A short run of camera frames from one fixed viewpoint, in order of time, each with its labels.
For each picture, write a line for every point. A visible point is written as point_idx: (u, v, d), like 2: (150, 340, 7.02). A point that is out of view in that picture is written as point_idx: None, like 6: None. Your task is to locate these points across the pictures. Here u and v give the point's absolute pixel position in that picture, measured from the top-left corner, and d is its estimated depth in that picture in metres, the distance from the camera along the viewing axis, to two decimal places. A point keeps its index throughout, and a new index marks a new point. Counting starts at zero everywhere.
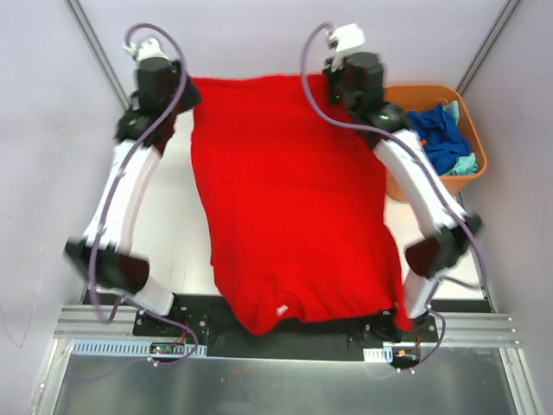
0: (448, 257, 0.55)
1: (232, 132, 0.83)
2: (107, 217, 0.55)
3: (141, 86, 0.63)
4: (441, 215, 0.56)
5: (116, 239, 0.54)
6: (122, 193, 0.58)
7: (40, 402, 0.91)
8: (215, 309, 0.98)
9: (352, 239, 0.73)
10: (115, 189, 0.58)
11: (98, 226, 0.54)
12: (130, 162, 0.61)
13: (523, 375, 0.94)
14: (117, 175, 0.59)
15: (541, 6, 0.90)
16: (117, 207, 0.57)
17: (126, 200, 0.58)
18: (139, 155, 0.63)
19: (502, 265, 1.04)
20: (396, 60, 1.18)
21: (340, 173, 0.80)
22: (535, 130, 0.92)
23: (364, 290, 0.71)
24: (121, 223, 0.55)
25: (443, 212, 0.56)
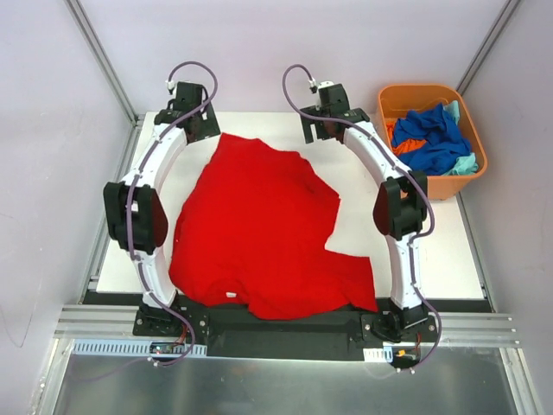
0: (409, 213, 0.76)
1: (222, 179, 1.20)
2: (145, 169, 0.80)
3: (178, 93, 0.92)
4: (391, 172, 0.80)
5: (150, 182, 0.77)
6: (159, 151, 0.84)
7: (40, 402, 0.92)
8: (215, 311, 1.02)
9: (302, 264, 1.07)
10: (152, 152, 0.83)
11: (136, 171, 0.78)
12: (166, 134, 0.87)
13: (523, 375, 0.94)
14: (155, 142, 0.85)
15: (541, 6, 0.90)
16: (152, 162, 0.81)
17: (164, 157, 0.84)
18: (175, 131, 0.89)
19: (499, 266, 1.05)
20: (395, 61, 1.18)
21: (306, 222, 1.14)
22: (535, 130, 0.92)
23: (313, 301, 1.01)
24: (155, 173, 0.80)
25: (392, 170, 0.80)
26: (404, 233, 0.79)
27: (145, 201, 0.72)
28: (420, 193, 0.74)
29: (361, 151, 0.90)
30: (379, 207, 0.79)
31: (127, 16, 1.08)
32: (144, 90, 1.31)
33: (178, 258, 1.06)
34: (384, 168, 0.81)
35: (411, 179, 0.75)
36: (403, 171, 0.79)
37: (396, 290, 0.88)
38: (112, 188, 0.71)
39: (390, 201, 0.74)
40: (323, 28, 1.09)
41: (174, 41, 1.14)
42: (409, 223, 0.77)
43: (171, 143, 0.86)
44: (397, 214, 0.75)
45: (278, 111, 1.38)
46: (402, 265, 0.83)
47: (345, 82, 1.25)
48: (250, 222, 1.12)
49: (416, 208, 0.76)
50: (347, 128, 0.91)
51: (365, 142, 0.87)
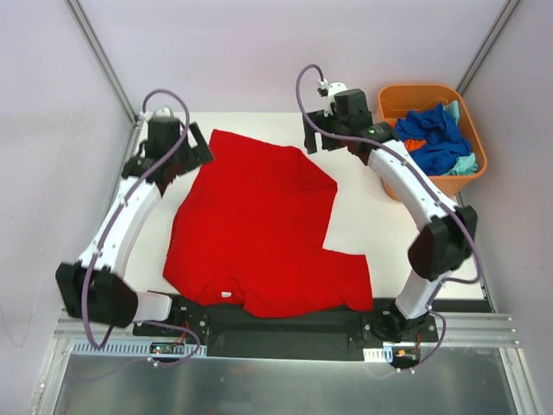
0: (454, 255, 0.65)
1: (219, 180, 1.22)
2: (105, 243, 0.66)
3: (149, 136, 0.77)
4: (435, 208, 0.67)
5: (110, 264, 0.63)
6: (124, 217, 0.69)
7: (40, 402, 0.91)
8: (215, 311, 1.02)
9: (298, 261, 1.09)
10: (117, 217, 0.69)
11: (95, 251, 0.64)
12: (133, 194, 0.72)
13: (523, 375, 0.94)
14: (119, 204, 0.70)
15: (541, 7, 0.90)
16: (116, 231, 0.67)
17: (130, 225, 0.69)
18: (146, 188, 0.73)
19: (498, 266, 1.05)
20: (395, 62, 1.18)
21: (301, 220, 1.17)
22: (535, 130, 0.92)
23: (308, 297, 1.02)
24: (117, 246, 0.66)
25: (435, 207, 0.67)
26: (441, 273, 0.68)
27: (104, 284, 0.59)
28: (467, 235, 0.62)
29: (394, 181, 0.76)
30: (417, 246, 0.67)
31: (128, 17, 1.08)
32: (144, 90, 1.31)
33: (175, 251, 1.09)
34: (425, 202, 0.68)
35: (458, 220, 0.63)
36: (448, 210, 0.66)
37: (407, 303, 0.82)
38: (65, 271, 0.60)
39: (435, 245, 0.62)
40: (323, 28, 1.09)
41: (174, 41, 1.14)
42: (450, 264, 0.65)
43: (138, 205, 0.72)
44: (441, 258, 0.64)
45: (278, 111, 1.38)
46: (423, 295, 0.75)
47: (345, 82, 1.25)
48: (248, 221, 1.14)
49: (461, 249, 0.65)
50: (375, 149, 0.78)
51: (397, 169, 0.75)
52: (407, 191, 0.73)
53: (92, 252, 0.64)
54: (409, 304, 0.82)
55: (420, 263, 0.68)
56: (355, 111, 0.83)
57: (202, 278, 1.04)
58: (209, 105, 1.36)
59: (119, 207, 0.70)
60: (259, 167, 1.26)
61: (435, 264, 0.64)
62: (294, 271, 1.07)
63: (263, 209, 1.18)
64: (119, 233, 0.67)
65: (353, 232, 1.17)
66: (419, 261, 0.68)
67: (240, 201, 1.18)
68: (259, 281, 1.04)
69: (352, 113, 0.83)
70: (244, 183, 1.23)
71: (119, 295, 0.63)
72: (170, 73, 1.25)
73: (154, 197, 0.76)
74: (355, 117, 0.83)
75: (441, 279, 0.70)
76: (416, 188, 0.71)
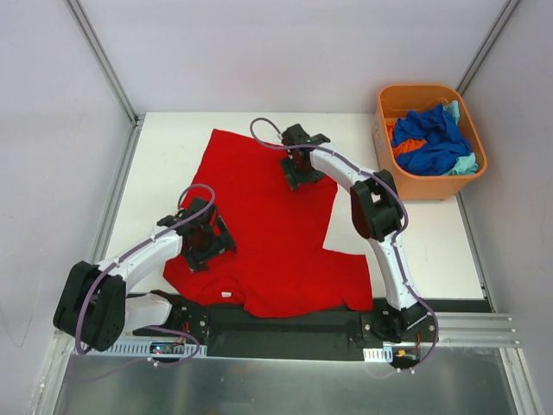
0: (386, 212, 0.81)
1: (225, 183, 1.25)
2: (125, 259, 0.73)
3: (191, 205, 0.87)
4: (358, 176, 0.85)
5: (122, 276, 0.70)
6: (147, 250, 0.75)
7: (40, 401, 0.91)
8: (214, 311, 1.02)
9: (300, 261, 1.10)
10: (140, 247, 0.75)
11: (115, 258, 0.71)
12: (162, 234, 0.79)
13: (523, 375, 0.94)
14: (148, 238, 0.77)
15: (541, 7, 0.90)
16: (136, 255, 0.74)
17: (149, 255, 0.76)
18: (174, 234, 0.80)
19: (498, 267, 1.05)
20: (394, 62, 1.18)
21: (304, 220, 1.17)
22: (535, 130, 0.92)
23: (308, 297, 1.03)
24: (134, 266, 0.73)
25: (359, 175, 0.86)
26: (384, 233, 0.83)
27: (110, 292, 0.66)
28: (390, 190, 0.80)
29: (329, 169, 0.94)
30: (358, 214, 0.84)
31: (127, 17, 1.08)
32: (144, 90, 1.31)
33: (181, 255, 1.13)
34: (351, 175, 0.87)
35: (378, 179, 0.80)
36: (368, 174, 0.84)
37: (390, 293, 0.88)
38: (82, 267, 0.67)
39: (364, 202, 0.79)
40: (323, 28, 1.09)
41: (174, 41, 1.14)
42: (386, 222, 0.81)
43: (164, 245, 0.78)
44: (373, 214, 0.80)
45: (278, 111, 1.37)
46: (390, 264, 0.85)
47: (345, 82, 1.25)
48: (251, 224, 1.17)
49: (390, 206, 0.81)
50: (312, 152, 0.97)
51: (329, 159, 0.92)
52: (338, 173, 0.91)
53: (111, 260, 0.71)
54: (393, 292, 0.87)
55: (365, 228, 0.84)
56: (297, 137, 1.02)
57: (205, 281, 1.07)
58: (209, 105, 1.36)
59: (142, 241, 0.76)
60: (263, 167, 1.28)
61: (371, 221, 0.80)
62: (295, 271, 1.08)
63: (265, 210, 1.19)
64: (140, 258, 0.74)
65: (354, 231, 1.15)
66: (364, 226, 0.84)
67: (244, 202, 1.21)
68: (261, 282, 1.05)
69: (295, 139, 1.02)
70: (249, 185, 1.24)
71: (114, 314, 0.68)
72: (170, 73, 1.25)
73: (173, 250, 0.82)
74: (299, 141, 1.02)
75: (391, 240, 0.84)
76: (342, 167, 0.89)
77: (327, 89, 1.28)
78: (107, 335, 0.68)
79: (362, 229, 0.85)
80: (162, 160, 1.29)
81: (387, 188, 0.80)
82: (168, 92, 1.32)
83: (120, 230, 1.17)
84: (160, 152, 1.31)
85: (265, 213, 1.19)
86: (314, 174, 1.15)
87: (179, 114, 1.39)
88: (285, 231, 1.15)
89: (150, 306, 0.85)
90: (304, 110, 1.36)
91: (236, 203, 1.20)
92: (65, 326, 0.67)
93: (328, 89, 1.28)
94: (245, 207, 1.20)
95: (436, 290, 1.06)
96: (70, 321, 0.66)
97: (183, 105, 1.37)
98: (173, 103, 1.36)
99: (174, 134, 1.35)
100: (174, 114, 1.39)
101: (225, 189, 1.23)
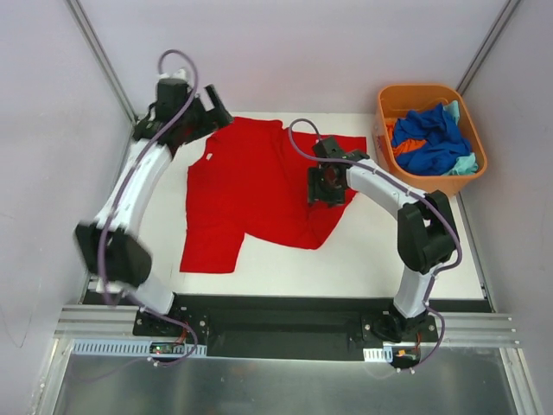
0: (438, 242, 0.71)
1: (276, 155, 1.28)
2: (119, 205, 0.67)
3: (159, 97, 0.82)
4: (406, 198, 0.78)
5: (123, 222, 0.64)
6: (137, 181, 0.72)
7: (40, 401, 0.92)
8: (214, 312, 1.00)
9: (240, 234, 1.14)
10: (129, 185, 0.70)
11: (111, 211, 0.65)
12: (144, 156, 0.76)
13: (524, 377, 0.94)
14: (131, 167, 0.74)
15: (542, 5, 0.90)
16: (128, 194, 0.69)
17: (143, 184, 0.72)
18: (156, 151, 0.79)
19: (499, 267, 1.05)
20: (394, 62, 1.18)
21: (282, 227, 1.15)
22: (535, 130, 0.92)
23: (222, 258, 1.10)
24: (131, 207, 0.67)
25: (407, 196, 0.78)
26: (433, 264, 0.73)
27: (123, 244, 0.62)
28: (441, 218, 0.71)
29: (369, 188, 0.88)
30: (403, 240, 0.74)
31: (127, 16, 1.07)
32: (145, 90, 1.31)
33: (222, 149, 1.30)
34: (397, 195, 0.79)
35: (428, 203, 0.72)
36: (418, 196, 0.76)
37: (403, 299, 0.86)
38: (82, 233, 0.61)
39: (415, 229, 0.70)
40: (324, 28, 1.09)
41: (173, 41, 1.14)
42: (438, 253, 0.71)
43: (150, 167, 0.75)
44: (424, 243, 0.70)
45: (278, 111, 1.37)
46: (420, 289, 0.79)
47: (344, 80, 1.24)
48: (261, 193, 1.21)
49: (445, 234, 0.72)
50: (350, 169, 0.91)
51: (370, 176, 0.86)
52: (380, 191, 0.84)
53: (107, 213, 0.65)
54: (409, 300, 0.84)
55: (410, 256, 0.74)
56: (332, 149, 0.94)
57: (200, 185, 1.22)
58: (209, 105, 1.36)
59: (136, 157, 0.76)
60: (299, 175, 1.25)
61: (422, 251, 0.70)
62: (231, 234, 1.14)
63: (281, 193, 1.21)
64: (133, 194, 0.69)
65: (355, 230, 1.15)
66: (410, 255, 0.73)
67: (251, 140, 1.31)
68: (215, 222, 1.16)
69: (331, 152, 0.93)
70: (289, 175, 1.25)
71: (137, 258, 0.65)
72: None
73: (163, 159, 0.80)
74: (333, 151, 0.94)
75: (433, 271, 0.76)
76: (388, 186, 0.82)
77: (327, 88, 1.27)
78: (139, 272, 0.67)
79: (409, 260, 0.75)
80: None
81: (443, 220, 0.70)
82: None
83: None
84: None
85: (274, 195, 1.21)
86: (338, 195, 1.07)
87: None
88: (264, 226, 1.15)
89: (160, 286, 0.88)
90: (305, 109, 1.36)
91: (269, 178, 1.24)
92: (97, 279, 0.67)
93: (329, 88, 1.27)
94: (240, 148, 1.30)
95: (436, 290, 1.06)
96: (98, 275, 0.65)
97: None
98: None
99: None
100: None
101: (274, 165, 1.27)
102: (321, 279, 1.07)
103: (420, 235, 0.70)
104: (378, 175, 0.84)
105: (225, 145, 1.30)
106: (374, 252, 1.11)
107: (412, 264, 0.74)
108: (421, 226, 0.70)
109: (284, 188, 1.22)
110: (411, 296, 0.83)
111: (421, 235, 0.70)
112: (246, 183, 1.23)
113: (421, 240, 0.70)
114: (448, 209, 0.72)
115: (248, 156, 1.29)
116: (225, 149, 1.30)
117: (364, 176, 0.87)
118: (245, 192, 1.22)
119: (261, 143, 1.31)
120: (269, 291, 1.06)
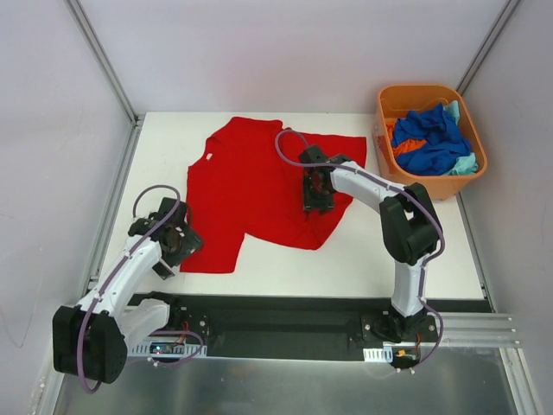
0: (422, 232, 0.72)
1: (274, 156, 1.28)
2: (106, 290, 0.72)
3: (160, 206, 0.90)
4: (387, 192, 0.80)
5: (107, 310, 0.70)
6: (129, 267, 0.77)
7: (40, 401, 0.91)
8: (215, 311, 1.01)
9: (240, 234, 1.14)
10: (118, 271, 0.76)
11: (96, 296, 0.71)
12: (137, 248, 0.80)
13: (524, 377, 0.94)
14: (123, 256, 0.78)
15: (542, 5, 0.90)
16: (116, 283, 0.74)
17: (130, 277, 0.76)
18: (148, 243, 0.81)
19: (499, 267, 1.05)
20: (394, 62, 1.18)
21: (282, 226, 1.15)
22: (535, 130, 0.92)
23: (222, 258, 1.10)
24: (117, 294, 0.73)
25: (387, 190, 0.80)
26: (419, 255, 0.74)
27: (98, 333, 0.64)
28: (422, 208, 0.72)
29: (352, 188, 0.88)
30: (386, 233, 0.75)
31: (126, 17, 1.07)
32: (144, 91, 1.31)
33: (221, 150, 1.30)
34: (378, 191, 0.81)
35: (409, 195, 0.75)
36: (398, 189, 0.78)
37: (399, 298, 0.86)
38: (63, 314, 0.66)
39: (396, 219, 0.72)
40: (323, 29, 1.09)
41: (173, 41, 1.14)
42: (423, 244, 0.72)
43: (142, 258, 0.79)
44: (408, 233, 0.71)
45: (278, 111, 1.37)
46: (413, 284, 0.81)
47: (344, 81, 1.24)
48: (261, 194, 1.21)
49: (426, 224, 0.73)
50: (333, 171, 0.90)
51: (352, 177, 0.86)
52: (363, 191, 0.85)
53: (93, 298, 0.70)
54: (405, 296, 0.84)
55: (396, 249, 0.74)
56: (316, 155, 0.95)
57: (200, 186, 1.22)
58: (209, 105, 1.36)
59: (133, 242, 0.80)
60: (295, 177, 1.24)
61: (407, 241, 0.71)
62: (231, 234, 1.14)
63: (279, 193, 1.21)
64: (121, 284, 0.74)
65: (355, 230, 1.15)
66: (396, 246, 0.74)
67: (250, 140, 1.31)
68: (215, 222, 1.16)
69: (314, 158, 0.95)
70: (286, 176, 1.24)
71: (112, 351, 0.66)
72: (169, 74, 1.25)
73: (150, 259, 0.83)
74: (316, 156, 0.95)
75: (422, 263, 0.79)
76: (369, 184, 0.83)
77: (327, 88, 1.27)
78: (113, 366, 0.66)
79: (394, 252, 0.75)
80: (162, 160, 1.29)
81: (422, 207, 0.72)
82: (168, 92, 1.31)
83: (119, 229, 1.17)
84: (160, 152, 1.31)
85: (273, 195, 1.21)
86: (326, 201, 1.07)
87: (179, 114, 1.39)
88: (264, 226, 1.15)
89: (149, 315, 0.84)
90: (304, 109, 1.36)
91: (268, 178, 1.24)
92: (67, 369, 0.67)
93: (328, 88, 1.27)
94: (240, 148, 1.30)
95: (436, 290, 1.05)
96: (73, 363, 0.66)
97: (182, 105, 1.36)
98: (172, 103, 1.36)
99: (174, 134, 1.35)
100: (174, 114, 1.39)
101: (272, 166, 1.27)
102: (321, 279, 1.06)
103: (401, 225, 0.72)
104: (362, 175, 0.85)
105: (225, 145, 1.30)
106: (375, 252, 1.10)
107: (397, 255, 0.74)
108: (403, 217, 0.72)
109: (283, 189, 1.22)
110: (405, 293, 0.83)
111: (402, 226, 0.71)
112: (246, 183, 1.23)
113: (403, 230, 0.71)
114: (429, 201, 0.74)
115: (247, 156, 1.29)
116: (224, 149, 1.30)
117: (347, 180, 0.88)
118: (245, 192, 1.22)
119: (260, 143, 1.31)
120: (269, 291, 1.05)
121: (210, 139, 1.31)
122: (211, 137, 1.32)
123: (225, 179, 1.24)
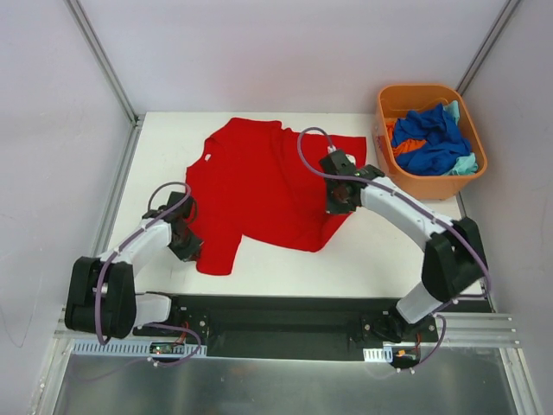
0: (466, 271, 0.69)
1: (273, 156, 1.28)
2: (124, 248, 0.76)
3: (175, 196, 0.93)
4: (432, 225, 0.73)
5: (126, 261, 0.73)
6: (144, 238, 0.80)
7: (40, 401, 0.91)
8: (214, 311, 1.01)
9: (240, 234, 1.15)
10: (136, 237, 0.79)
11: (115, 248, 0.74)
12: (153, 225, 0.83)
13: (524, 376, 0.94)
14: (139, 228, 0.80)
15: (541, 6, 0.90)
16: (134, 244, 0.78)
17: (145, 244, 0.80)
18: (160, 226, 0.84)
19: (499, 267, 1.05)
20: (393, 61, 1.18)
21: (283, 226, 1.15)
22: (535, 130, 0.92)
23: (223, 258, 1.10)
24: (134, 252, 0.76)
25: (433, 223, 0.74)
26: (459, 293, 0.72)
27: (118, 275, 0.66)
28: (468, 248, 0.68)
29: (384, 208, 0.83)
30: (427, 269, 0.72)
31: (127, 17, 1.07)
32: (144, 90, 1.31)
33: (221, 149, 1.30)
34: (422, 223, 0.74)
35: (456, 234, 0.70)
36: (445, 225, 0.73)
37: (409, 309, 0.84)
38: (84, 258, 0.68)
39: (444, 262, 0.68)
40: (323, 29, 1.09)
41: (172, 41, 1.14)
42: (466, 283, 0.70)
43: (155, 233, 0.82)
44: (454, 276, 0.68)
45: (278, 111, 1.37)
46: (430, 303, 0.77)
47: (344, 81, 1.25)
48: (260, 194, 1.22)
49: (472, 263, 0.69)
50: (365, 188, 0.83)
51: (388, 199, 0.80)
52: (401, 217, 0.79)
53: (112, 250, 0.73)
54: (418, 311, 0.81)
55: (434, 285, 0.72)
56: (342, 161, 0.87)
57: (200, 186, 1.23)
58: (209, 105, 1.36)
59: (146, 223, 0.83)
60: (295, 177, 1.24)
61: (452, 284, 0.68)
62: (232, 234, 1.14)
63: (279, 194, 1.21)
64: (137, 247, 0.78)
65: (356, 230, 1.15)
66: (435, 284, 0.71)
67: (249, 141, 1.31)
68: (215, 222, 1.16)
69: (339, 167, 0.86)
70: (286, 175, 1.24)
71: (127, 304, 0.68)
72: (169, 74, 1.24)
73: (163, 237, 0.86)
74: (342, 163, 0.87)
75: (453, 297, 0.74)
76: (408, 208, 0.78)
77: (327, 88, 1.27)
78: (123, 322, 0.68)
79: (430, 287, 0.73)
80: (162, 160, 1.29)
81: (472, 251, 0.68)
82: (168, 92, 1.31)
83: (119, 229, 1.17)
84: (160, 152, 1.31)
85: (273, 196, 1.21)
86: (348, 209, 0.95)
87: (179, 114, 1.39)
88: (265, 226, 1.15)
89: (154, 301, 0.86)
90: (304, 109, 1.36)
91: (268, 178, 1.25)
92: (79, 322, 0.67)
93: (328, 88, 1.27)
94: (239, 149, 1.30)
95: None
96: (85, 315, 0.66)
97: (182, 105, 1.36)
98: (172, 103, 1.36)
99: (174, 134, 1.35)
100: (174, 114, 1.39)
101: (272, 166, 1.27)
102: (321, 279, 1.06)
103: (448, 264, 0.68)
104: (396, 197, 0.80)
105: (224, 145, 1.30)
106: (375, 253, 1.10)
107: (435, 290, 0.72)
108: (449, 258, 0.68)
109: (283, 189, 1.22)
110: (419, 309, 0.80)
111: (448, 265, 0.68)
112: (245, 183, 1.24)
113: (448, 270, 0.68)
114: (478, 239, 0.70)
115: (246, 156, 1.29)
116: (223, 149, 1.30)
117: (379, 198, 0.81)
118: (246, 192, 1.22)
119: (260, 143, 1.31)
120: (268, 291, 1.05)
121: (209, 139, 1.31)
122: (210, 138, 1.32)
123: (226, 179, 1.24)
